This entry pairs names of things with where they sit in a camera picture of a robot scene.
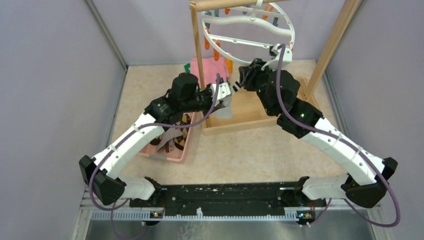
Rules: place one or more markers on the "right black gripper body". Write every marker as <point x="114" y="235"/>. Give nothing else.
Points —
<point x="257" y="79"/>

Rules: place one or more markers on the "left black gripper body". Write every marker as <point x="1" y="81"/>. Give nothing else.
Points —
<point x="206" y="100"/>

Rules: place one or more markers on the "brown argyle sock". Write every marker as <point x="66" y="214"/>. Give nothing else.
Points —
<point x="180" y="141"/>
<point x="159" y="140"/>

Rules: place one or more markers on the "grey sock red stripes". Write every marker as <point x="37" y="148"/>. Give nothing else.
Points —
<point x="168" y="137"/>

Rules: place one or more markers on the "white tall sock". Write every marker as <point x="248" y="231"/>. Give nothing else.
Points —
<point x="222" y="109"/>

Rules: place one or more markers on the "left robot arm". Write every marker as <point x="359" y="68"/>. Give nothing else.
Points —
<point x="101" y="172"/>

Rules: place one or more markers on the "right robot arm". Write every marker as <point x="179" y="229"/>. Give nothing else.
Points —
<point x="365" y="181"/>

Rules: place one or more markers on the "wooden hanger rack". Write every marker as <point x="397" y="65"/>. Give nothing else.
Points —
<point x="248" y="111"/>

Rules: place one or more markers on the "white round clip hanger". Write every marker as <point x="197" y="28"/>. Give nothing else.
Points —
<point x="240" y="32"/>

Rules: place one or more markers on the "pink folded cloth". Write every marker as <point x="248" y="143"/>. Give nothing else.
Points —
<point x="210" y="69"/>

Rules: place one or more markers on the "orange clip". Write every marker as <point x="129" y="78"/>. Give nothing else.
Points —
<point x="229" y="65"/>

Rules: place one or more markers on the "green folded cloth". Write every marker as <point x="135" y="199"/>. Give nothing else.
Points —
<point x="187" y="68"/>

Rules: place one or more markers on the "pink plastic basket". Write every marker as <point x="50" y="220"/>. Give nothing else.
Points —
<point x="175" y="155"/>

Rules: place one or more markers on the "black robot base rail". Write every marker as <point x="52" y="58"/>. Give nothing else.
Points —
<point x="228" y="199"/>

